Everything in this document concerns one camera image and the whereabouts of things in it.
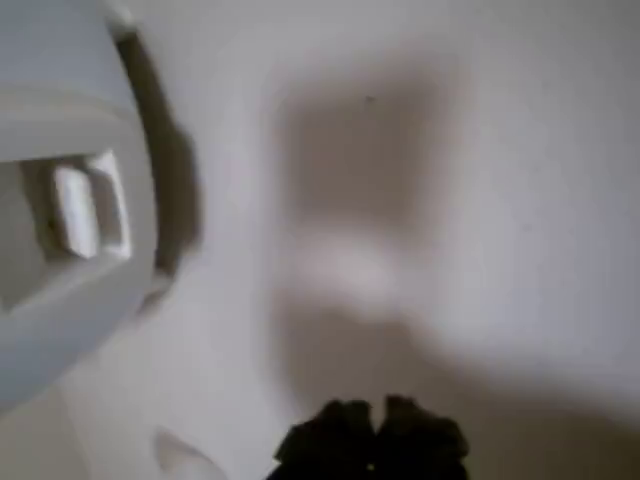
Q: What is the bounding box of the white rice cooker body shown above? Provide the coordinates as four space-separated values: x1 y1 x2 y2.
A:
0 0 169 417

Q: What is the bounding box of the beige cylindrical object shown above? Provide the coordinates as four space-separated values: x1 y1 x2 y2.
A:
51 163 102 260

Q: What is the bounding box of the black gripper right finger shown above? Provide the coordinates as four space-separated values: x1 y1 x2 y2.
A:
378 393 472 480

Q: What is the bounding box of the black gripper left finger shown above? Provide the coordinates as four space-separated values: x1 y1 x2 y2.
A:
271 398 382 480

